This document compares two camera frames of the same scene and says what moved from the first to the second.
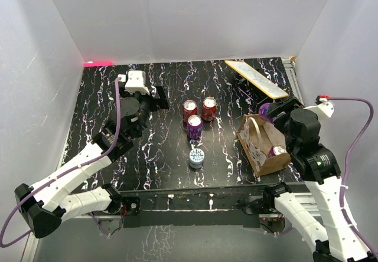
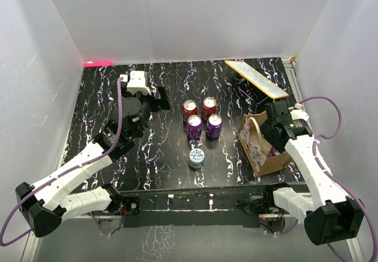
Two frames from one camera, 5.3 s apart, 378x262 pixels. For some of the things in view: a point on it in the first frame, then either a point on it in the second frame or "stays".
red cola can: x=189 y=108 stays
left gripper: x=157 y=104 stays
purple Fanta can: x=263 y=110 -> x=214 y=126
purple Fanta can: x=195 y=127 stays
